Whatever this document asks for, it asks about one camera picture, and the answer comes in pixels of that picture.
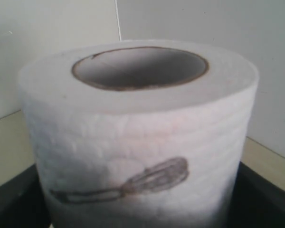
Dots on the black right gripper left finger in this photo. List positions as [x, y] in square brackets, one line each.
[22, 203]

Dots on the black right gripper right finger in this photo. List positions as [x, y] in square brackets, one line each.
[255, 202]

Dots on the printed white paper towel roll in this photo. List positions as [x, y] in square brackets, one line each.
[138, 134]

